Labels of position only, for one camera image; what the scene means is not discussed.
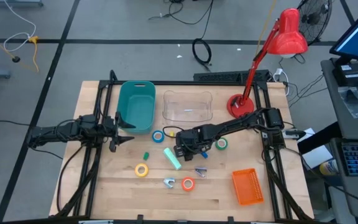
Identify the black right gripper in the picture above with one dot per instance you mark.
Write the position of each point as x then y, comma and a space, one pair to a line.
191, 137

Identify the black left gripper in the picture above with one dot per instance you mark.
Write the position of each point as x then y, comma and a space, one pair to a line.
110, 127

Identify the mint green stapler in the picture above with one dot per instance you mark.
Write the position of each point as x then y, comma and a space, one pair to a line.
172, 158

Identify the orange tape roll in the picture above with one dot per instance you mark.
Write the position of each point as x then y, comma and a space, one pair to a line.
183, 184

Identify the light blue staple remover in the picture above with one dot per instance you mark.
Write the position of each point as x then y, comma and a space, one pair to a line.
169, 183

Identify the small green stapler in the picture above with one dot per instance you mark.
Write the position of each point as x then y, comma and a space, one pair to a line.
146, 155

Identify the yellow tape roll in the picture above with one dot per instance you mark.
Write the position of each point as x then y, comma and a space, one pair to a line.
136, 170

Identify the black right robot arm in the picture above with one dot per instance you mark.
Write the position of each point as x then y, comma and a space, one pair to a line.
235, 123

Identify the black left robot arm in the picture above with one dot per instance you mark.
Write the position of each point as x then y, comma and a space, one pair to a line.
57, 132

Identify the teal plastic bin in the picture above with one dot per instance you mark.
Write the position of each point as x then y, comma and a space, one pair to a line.
137, 105

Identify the clear plastic bin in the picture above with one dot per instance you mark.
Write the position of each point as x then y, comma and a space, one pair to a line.
187, 105

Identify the orange mesh basket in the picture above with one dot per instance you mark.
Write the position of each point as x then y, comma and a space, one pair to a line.
247, 186

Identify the black perforated bar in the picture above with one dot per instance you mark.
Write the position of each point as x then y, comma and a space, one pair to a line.
222, 76

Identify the white paper sheet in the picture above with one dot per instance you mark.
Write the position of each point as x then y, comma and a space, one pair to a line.
317, 155

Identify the yellow wipes container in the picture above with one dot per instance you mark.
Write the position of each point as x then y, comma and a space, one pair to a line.
328, 168

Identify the grey side desk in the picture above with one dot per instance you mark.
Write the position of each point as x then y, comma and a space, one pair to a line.
337, 124

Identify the clear plastic bag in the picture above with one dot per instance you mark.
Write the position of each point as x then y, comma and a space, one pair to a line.
353, 101

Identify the black mini computer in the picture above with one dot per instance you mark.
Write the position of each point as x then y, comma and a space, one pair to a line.
350, 74

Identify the black floor fan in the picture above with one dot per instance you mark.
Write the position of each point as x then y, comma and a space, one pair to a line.
314, 18

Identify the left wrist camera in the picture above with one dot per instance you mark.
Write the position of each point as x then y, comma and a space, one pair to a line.
113, 146

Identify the black aluminium table frame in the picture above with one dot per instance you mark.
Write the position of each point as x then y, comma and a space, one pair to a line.
172, 83

